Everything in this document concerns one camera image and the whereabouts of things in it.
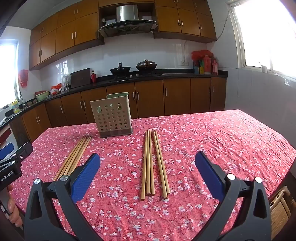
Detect window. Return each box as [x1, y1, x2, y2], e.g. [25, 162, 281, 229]
[0, 39, 20, 109]
[231, 0, 296, 79]

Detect dark cutting board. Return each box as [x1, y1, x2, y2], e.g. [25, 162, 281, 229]
[70, 68, 91, 88]

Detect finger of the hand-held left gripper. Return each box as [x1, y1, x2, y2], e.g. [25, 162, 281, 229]
[13, 141, 33, 163]
[0, 143, 14, 161]

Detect wooden stool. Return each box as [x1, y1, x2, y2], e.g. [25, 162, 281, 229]
[269, 186, 293, 234]

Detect red oil bottles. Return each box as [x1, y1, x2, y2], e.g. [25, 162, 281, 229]
[203, 56, 219, 75]

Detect black gas stove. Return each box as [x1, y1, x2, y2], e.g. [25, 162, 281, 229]
[109, 72, 162, 80]

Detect black wok with handle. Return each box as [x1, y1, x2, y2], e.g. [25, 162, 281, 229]
[110, 62, 131, 75]

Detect beige perforated utensil holder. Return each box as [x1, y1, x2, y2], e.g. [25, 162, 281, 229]
[90, 92, 134, 138]

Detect colourful seasoning boxes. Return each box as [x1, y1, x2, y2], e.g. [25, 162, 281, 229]
[194, 60, 205, 75]

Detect red and white bag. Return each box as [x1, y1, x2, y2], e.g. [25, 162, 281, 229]
[50, 83, 65, 95]

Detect steel range hood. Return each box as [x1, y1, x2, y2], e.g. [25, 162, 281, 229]
[98, 5, 157, 37]

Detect red plastic bag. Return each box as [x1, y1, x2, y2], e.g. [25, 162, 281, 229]
[18, 69, 29, 88]
[191, 49, 213, 61]

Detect green basin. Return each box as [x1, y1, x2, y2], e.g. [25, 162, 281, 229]
[35, 91, 50, 102]

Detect glass jar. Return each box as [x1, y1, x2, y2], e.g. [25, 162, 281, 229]
[62, 75, 71, 91]

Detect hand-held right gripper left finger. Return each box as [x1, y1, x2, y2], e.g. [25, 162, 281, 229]
[24, 152, 101, 241]

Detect black kitchen countertop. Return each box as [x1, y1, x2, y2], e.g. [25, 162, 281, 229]
[0, 70, 228, 126]

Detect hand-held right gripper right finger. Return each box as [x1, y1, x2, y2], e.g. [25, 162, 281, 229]
[195, 151, 272, 241]

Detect wooden lower kitchen cabinets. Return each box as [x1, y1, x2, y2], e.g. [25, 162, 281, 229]
[9, 76, 227, 144]

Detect black wok with lid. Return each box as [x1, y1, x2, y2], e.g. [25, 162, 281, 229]
[135, 60, 157, 71]

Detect red floral tablecloth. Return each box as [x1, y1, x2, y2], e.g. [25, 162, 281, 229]
[9, 109, 296, 241]

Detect person's left hand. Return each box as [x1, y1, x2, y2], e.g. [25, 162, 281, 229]
[6, 185, 24, 227]

